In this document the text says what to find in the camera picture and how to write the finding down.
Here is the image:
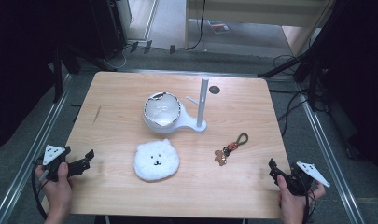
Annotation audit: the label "brown bear keychain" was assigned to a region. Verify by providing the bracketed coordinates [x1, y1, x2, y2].
[214, 133, 249, 167]

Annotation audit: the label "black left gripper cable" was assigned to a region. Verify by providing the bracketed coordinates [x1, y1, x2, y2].
[30, 159, 49, 221]

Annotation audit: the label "person's right hand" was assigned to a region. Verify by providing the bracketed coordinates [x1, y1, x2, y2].
[276, 175, 328, 219]

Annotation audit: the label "white cable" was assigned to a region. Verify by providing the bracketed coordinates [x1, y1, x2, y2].
[107, 43, 132, 70]

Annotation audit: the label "book with red cover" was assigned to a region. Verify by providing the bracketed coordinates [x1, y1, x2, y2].
[206, 20, 231, 35]

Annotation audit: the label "black floor cables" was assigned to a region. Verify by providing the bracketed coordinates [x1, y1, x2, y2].
[269, 54, 312, 138]

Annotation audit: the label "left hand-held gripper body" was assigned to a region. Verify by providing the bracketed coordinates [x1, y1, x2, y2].
[36, 144, 72, 183]

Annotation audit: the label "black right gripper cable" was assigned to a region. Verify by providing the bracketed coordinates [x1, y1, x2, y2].
[302, 186, 317, 224]

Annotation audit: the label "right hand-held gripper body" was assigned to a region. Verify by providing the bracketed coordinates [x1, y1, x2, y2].
[284, 161, 331, 197]

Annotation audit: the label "white stand with bowl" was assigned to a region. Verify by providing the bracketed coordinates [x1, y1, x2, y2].
[142, 77, 210, 135]

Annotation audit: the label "light wooden shelf unit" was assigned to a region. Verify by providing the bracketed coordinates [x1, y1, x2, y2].
[184, 0, 335, 58]

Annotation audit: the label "black cabinet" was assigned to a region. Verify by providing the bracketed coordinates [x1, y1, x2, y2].
[89, 0, 128, 61]

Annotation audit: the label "silver metal floor rail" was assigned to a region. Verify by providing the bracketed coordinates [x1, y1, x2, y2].
[0, 74, 73, 224]
[296, 90, 366, 224]
[116, 68, 266, 77]

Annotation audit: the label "person's left hand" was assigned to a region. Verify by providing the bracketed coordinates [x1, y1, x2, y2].
[35, 161, 75, 217]

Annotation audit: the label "black hanging cable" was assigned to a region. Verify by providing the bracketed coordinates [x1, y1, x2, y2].
[186, 0, 207, 51]

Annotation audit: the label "white plush bear pouch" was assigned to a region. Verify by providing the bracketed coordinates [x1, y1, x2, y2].
[133, 138, 181, 182]

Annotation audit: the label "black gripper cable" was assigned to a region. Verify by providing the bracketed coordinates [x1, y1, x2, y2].
[302, 186, 317, 224]
[30, 159, 49, 221]

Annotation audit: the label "black metal stand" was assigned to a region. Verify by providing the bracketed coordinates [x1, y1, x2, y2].
[257, 43, 323, 112]
[51, 42, 119, 105]

